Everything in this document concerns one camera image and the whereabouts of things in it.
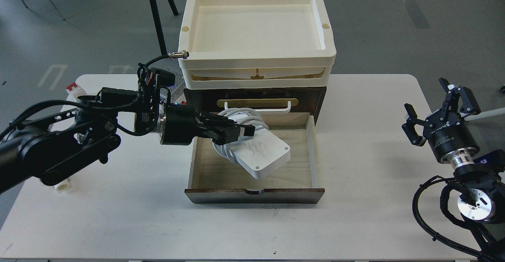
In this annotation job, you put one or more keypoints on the white power strip with cable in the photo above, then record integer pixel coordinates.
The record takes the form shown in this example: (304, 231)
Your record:
(260, 154)

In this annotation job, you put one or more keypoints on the white drawer handle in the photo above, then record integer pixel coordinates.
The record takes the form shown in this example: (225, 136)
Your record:
(286, 107)

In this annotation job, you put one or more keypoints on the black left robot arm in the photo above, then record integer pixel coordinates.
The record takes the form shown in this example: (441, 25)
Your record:
(53, 140)

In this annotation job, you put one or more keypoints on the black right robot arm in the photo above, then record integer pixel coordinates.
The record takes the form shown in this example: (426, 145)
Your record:
(474, 196)

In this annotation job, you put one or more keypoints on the black stand leg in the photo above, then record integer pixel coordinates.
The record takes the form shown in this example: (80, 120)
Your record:
(158, 25)

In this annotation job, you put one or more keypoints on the cream plastic tray top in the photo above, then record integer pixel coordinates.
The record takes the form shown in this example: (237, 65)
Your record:
(243, 34)

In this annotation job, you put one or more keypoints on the open wooden drawer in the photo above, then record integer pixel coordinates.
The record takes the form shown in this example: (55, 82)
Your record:
(214, 179)

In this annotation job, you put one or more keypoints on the cream plastic tray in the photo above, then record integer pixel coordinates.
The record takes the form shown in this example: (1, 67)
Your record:
(243, 34)
(256, 78)

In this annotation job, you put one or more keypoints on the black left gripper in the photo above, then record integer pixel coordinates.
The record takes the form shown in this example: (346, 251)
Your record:
(179, 124)

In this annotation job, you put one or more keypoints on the metal mesh power supply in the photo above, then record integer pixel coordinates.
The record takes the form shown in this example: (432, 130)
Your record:
(175, 92)

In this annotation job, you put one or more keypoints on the cream plastic tray lower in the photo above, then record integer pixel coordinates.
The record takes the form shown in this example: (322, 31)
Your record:
(256, 78)

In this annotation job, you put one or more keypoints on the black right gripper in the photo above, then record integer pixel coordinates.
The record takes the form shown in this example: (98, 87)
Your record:
(448, 133)

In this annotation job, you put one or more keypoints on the red white small box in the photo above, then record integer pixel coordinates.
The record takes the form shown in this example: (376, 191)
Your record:
(76, 93)

